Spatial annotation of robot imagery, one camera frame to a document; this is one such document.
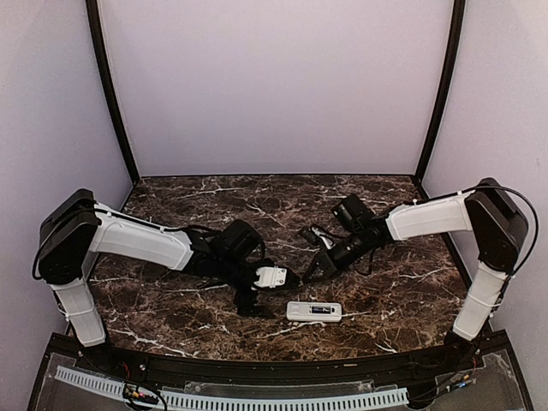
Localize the white slotted cable duct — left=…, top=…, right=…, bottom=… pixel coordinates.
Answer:
left=54, top=365, right=410, bottom=410

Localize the black front frame rail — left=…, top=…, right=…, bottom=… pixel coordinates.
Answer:
left=63, top=338, right=484, bottom=386

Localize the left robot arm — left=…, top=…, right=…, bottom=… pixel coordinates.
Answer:
left=32, top=189, right=288, bottom=373

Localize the black corner frame post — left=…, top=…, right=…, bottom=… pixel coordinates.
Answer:
left=414, top=0, right=466, bottom=184
left=85, top=0, right=140, bottom=185

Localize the black right corner frame post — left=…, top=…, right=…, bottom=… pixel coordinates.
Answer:
left=414, top=0, right=466, bottom=184

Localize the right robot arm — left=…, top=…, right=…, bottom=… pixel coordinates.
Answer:
left=301, top=178, right=532, bottom=372

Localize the clear acrylic plate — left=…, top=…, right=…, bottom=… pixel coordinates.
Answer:
left=182, top=380, right=374, bottom=399

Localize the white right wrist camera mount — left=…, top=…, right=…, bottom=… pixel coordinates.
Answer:
left=299, top=225, right=336, bottom=250

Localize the black left corner frame post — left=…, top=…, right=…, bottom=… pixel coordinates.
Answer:
left=85, top=0, right=140, bottom=185

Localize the purple blue AAA battery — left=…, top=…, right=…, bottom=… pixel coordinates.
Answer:
left=310, top=306, right=336, bottom=315

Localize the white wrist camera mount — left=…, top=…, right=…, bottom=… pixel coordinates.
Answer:
left=253, top=266, right=301, bottom=291
left=299, top=225, right=336, bottom=250

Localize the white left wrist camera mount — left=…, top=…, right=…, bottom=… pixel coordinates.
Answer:
left=253, top=266, right=301, bottom=291

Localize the white remote control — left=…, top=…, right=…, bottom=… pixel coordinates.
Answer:
left=286, top=301, right=343, bottom=323

